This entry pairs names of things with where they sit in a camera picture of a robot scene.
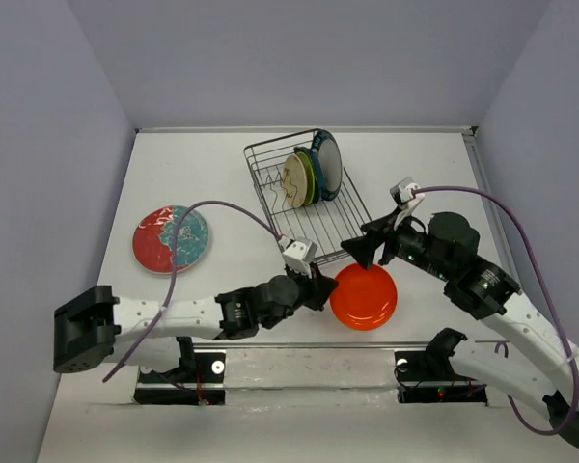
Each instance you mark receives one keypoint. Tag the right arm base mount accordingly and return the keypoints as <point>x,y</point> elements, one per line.
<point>422,380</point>

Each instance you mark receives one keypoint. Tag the lime green plate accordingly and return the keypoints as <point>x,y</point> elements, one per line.
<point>310,177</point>

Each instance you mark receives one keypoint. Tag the green rimmed white plate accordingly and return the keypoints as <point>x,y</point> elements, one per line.
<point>329,159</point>

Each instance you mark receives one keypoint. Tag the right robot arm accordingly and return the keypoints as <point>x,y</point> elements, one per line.
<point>447,248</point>

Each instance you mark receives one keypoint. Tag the beige floral plate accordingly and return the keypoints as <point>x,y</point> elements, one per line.
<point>295,181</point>

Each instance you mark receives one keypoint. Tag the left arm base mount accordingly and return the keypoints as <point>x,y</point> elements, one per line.
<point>198,380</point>

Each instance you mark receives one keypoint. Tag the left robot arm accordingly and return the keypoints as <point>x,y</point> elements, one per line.
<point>99,327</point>

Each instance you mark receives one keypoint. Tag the wire dish rack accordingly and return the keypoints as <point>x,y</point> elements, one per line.
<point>326,223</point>

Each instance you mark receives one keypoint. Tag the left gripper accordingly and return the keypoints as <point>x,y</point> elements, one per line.
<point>318,287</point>

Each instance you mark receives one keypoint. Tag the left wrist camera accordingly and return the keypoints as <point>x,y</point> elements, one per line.
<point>298,253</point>

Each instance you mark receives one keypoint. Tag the red and teal plate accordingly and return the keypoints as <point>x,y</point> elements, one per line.
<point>156,247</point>

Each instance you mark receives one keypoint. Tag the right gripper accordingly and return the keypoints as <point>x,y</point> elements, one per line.
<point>364,247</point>

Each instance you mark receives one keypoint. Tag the orange plate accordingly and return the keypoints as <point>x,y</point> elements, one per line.
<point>364,300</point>

